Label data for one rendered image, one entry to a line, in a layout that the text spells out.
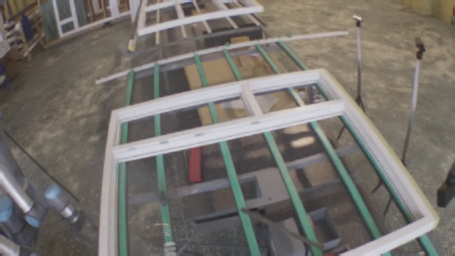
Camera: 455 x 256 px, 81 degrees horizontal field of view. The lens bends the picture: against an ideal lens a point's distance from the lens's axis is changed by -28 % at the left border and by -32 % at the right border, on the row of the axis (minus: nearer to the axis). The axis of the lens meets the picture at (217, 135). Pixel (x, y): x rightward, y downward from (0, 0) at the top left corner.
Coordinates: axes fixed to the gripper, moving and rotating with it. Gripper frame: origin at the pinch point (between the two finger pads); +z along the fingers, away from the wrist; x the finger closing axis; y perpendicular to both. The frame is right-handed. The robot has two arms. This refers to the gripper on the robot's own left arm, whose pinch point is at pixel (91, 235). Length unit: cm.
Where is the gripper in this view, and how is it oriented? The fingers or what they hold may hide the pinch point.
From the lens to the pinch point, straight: 184.2
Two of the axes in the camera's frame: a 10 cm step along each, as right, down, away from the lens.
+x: 0.7, -5.0, 8.6
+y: 8.5, -4.3, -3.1
